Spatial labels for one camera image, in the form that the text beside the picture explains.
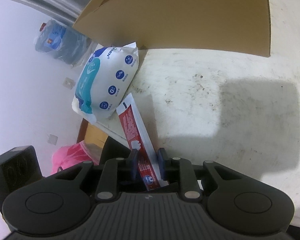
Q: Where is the red toothpaste tube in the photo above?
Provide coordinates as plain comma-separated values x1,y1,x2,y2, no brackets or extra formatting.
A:
116,94,168,191

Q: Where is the blue white wet wipes pack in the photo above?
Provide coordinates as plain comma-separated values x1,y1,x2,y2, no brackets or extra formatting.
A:
72,42,139,124

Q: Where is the blue water jug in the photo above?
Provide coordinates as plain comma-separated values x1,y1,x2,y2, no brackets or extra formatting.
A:
34,20,91,65

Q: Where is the brown cardboard box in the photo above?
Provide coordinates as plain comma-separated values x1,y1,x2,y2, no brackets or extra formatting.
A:
73,0,271,57

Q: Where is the white wall socket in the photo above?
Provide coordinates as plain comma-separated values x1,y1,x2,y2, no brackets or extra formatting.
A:
63,77,75,90

